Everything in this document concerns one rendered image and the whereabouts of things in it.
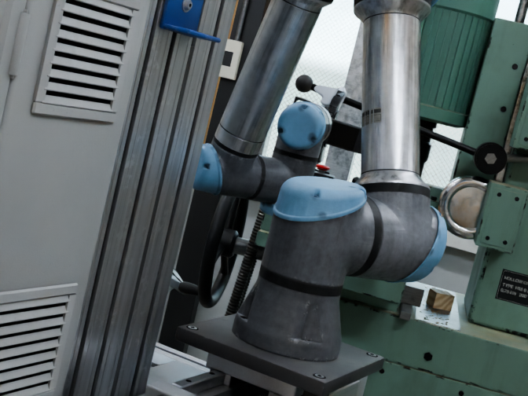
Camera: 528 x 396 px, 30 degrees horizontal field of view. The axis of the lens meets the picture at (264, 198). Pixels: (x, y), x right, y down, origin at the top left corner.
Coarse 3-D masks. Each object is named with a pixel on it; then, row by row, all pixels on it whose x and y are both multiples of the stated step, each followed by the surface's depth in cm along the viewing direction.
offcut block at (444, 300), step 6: (432, 288) 201; (432, 294) 199; (438, 294) 198; (444, 294) 198; (450, 294) 200; (432, 300) 199; (438, 300) 198; (444, 300) 198; (450, 300) 198; (432, 306) 198; (438, 306) 198; (444, 306) 198; (450, 306) 199
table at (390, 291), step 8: (264, 232) 196; (256, 240) 197; (264, 240) 196; (344, 280) 173; (352, 280) 173; (360, 280) 173; (368, 280) 172; (376, 280) 172; (384, 280) 172; (344, 288) 173; (352, 288) 173; (360, 288) 173; (368, 288) 172; (376, 288) 172; (384, 288) 172; (392, 288) 172; (400, 288) 172; (376, 296) 172; (384, 296) 172; (392, 296) 172; (400, 296) 172
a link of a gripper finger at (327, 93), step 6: (318, 90) 185; (324, 90) 186; (330, 90) 186; (336, 90) 186; (342, 90) 185; (324, 96) 184; (330, 96) 185; (324, 102) 183; (330, 102) 184; (342, 102) 185
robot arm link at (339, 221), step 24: (288, 192) 131; (312, 192) 129; (336, 192) 129; (360, 192) 131; (288, 216) 130; (312, 216) 128; (336, 216) 128; (360, 216) 132; (288, 240) 130; (312, 240) 129; (336, 240) 130; (360, 240) 132; (264, 264) 133; (288, 264) 130; (312, 264) 129; (336, 264) 130; (360, 264) 134
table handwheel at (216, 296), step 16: (224, 208) 197; (240, 208) 218; (224, 224) 197; (240, 224) 220; (208, 240) 196; (224, 240) 207; (240, 240) 208; (208, 256) 196; (224, 256) 209; (256, 256) 207; (208, 272) 197; (224, 272) 218; (208, 288) 199; (224, 288) 217; (208, 304) 204
